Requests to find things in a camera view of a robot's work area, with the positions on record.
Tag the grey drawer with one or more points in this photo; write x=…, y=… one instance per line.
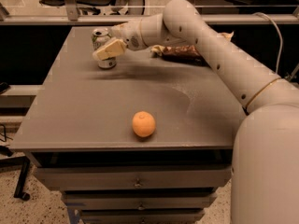
x=140, y=201
x=133, y=177
x=153, y=216

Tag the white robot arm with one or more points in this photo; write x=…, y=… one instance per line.
x=265, y=162

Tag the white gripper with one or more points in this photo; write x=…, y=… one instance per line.
x=130, y=35

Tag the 7up soda can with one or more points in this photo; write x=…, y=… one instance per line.
x=100, y=38

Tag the brown chip bag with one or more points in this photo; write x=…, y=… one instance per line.
x=182, y=54

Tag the grey drawer cabinet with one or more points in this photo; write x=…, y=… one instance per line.
x=82, y=116

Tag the top grey drawer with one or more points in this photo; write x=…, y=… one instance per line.
x=133, y=177

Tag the bottom grey drawer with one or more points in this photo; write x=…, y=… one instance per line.
x=153, y=216

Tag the metal window rail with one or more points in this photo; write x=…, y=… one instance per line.
x=31, y=12

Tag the orange fruit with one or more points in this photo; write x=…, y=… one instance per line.
x=143, y=124

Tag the middle grey drawer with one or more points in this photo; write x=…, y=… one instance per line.
x=140, y=201

